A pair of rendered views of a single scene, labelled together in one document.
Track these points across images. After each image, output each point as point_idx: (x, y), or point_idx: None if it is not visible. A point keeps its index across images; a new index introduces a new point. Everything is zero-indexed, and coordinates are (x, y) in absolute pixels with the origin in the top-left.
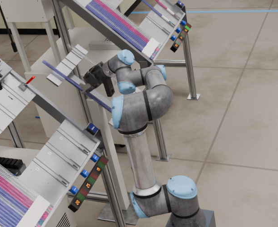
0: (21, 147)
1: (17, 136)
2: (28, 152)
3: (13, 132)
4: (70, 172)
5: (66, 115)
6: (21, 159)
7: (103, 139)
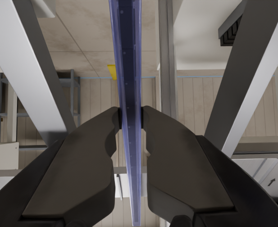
0: (169, 24)
1: (169, 45)
2: (188, 11)
3: (174, 58)
4: None
5: (272, 63)
6: (209, 12)
7: None
